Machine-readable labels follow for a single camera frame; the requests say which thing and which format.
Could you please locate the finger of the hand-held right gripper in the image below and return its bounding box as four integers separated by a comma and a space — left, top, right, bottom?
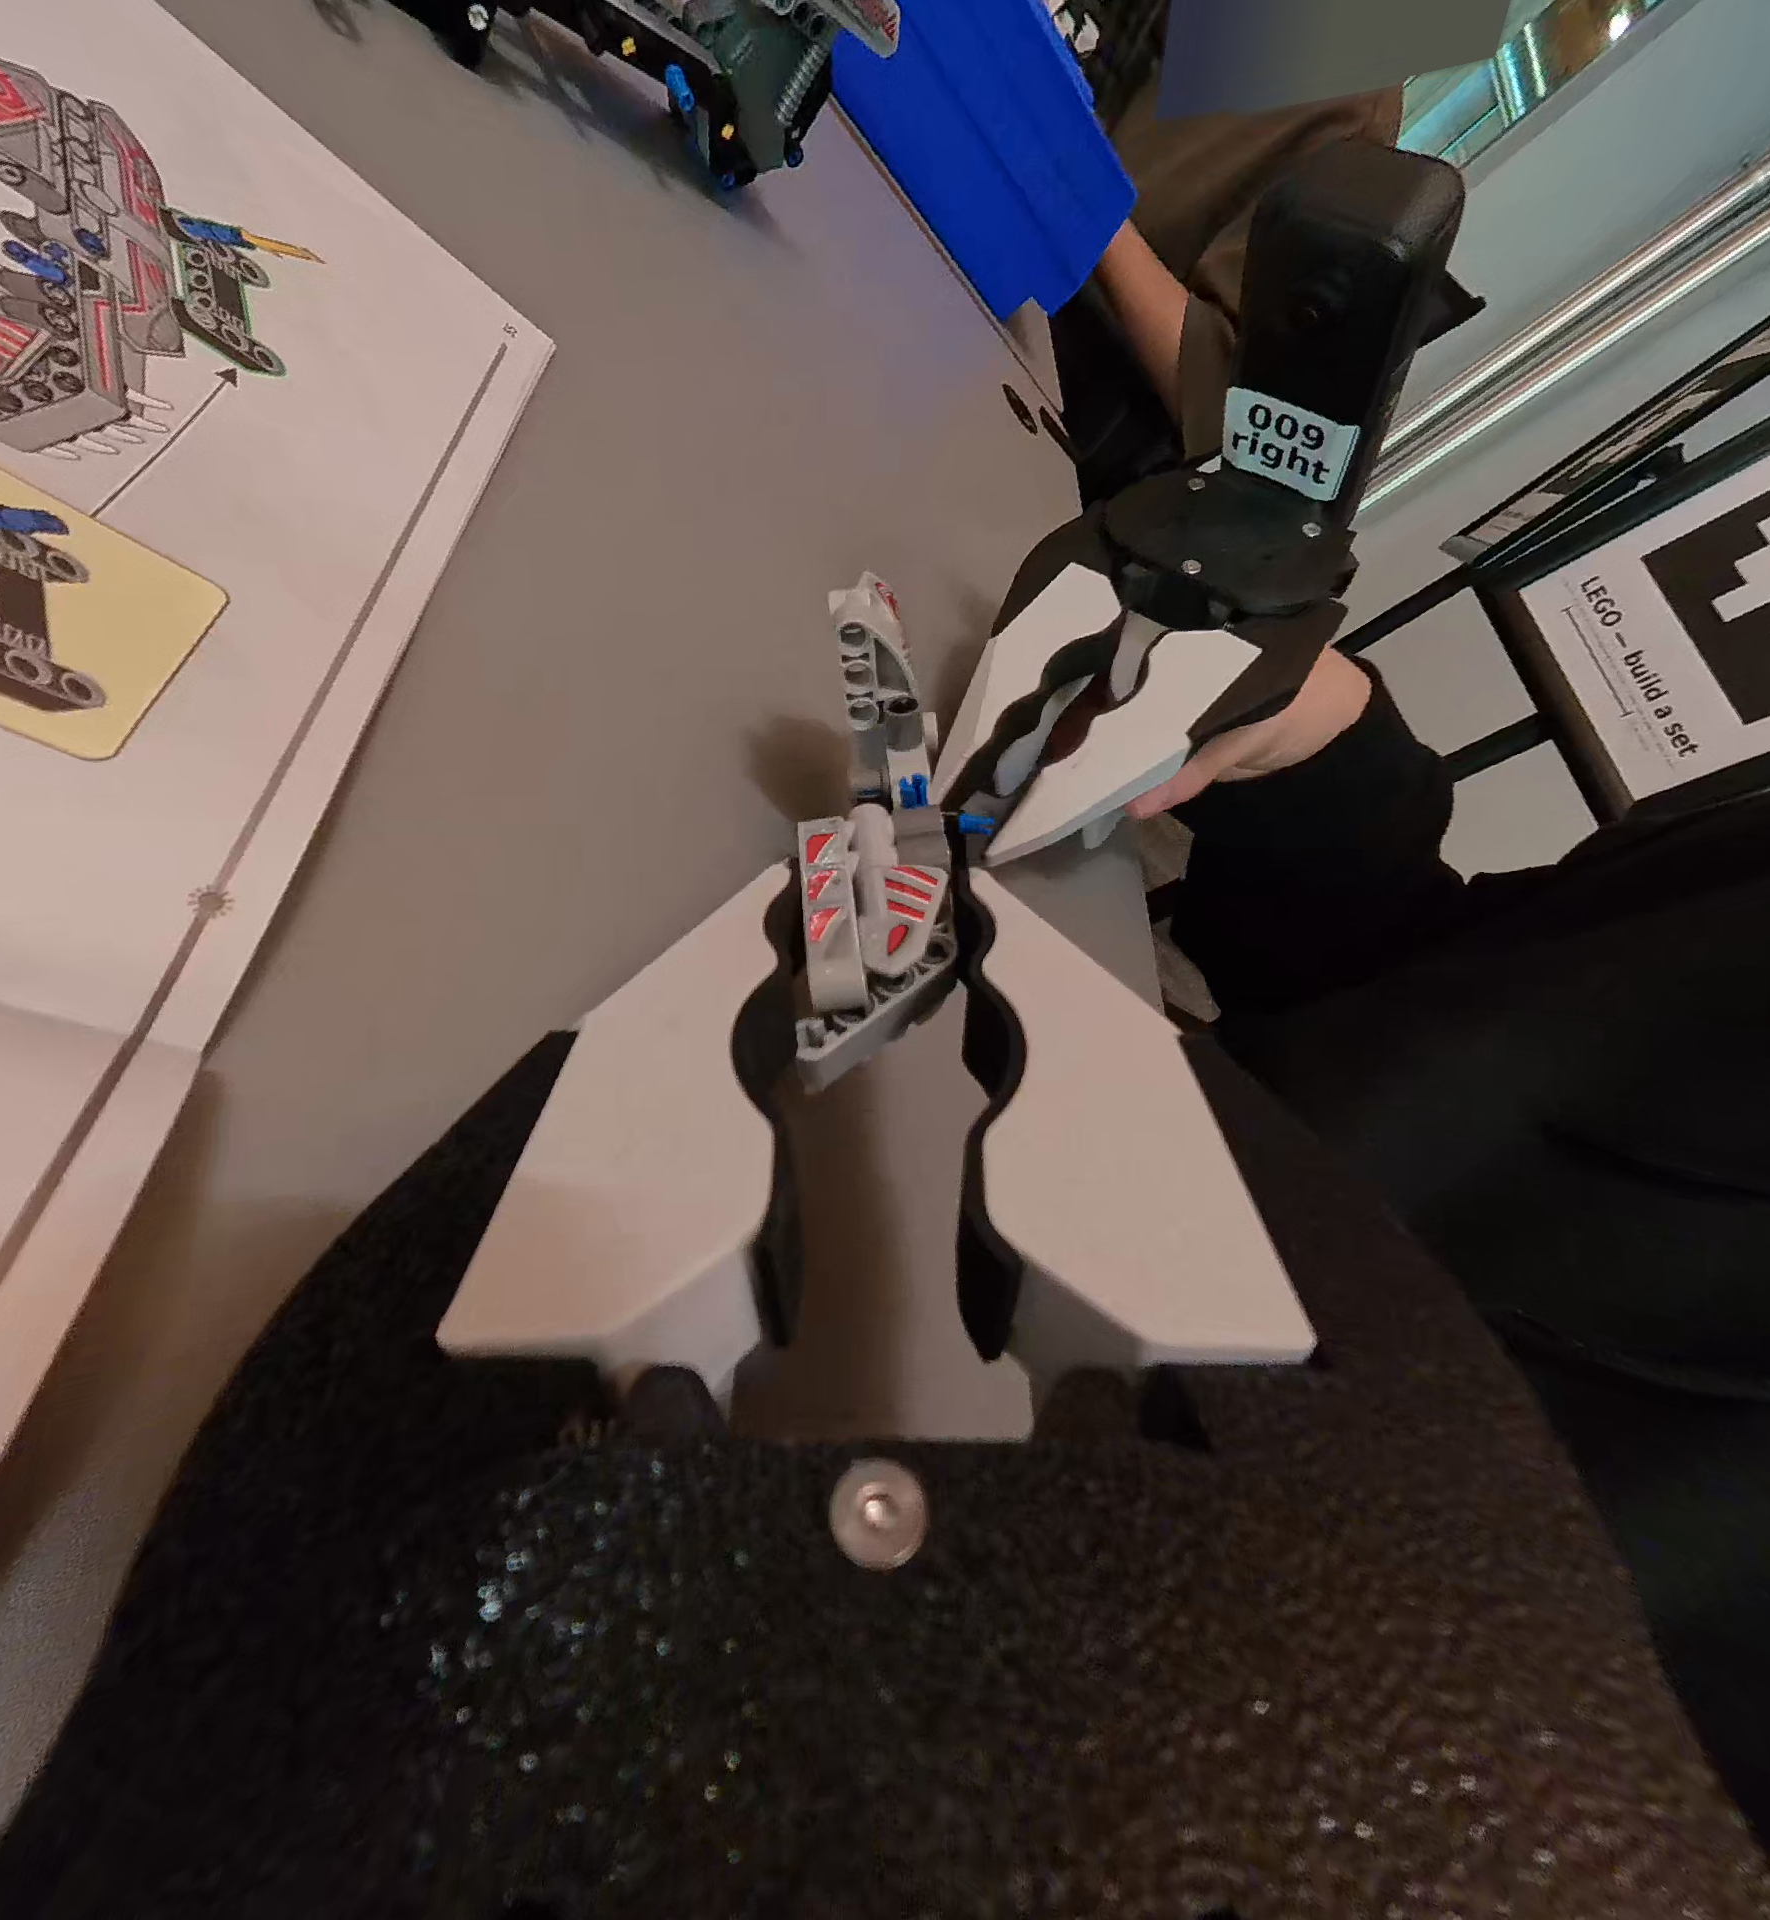
978, 630, 1265, 869
930, 566, 1130, 842

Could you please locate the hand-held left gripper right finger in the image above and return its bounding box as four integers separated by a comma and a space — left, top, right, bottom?
956, 867, 1321, 1374

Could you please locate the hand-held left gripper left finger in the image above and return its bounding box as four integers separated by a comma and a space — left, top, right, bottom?
433, 864, 810, 1374

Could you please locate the grey toy brick shark head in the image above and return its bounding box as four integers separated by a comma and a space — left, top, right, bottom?
796, 572, 965, 1093

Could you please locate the person's right forearm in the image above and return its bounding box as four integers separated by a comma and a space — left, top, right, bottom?
1171, 661, 1473, 1038

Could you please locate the person's right hand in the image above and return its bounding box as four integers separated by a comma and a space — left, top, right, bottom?
1125, 643, 1376, 821

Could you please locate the metal railing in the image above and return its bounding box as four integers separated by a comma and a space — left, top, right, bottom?
1364, 90, 1770, 511

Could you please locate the blue storage bin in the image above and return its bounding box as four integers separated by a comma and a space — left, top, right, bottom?
825, 0, 1139, 321

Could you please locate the white sign with black marker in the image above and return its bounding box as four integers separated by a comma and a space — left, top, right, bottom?
1516, 451, 1770, 807

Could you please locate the person's black hoodie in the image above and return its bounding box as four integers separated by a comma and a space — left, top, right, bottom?
1216, 781, 1770, 1920

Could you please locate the black grey toy brick chassis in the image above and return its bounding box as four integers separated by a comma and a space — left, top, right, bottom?
381, 0, 902, 194

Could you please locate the toy brick instruction booklet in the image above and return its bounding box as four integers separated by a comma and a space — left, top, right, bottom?
0, 0, 557, 1596

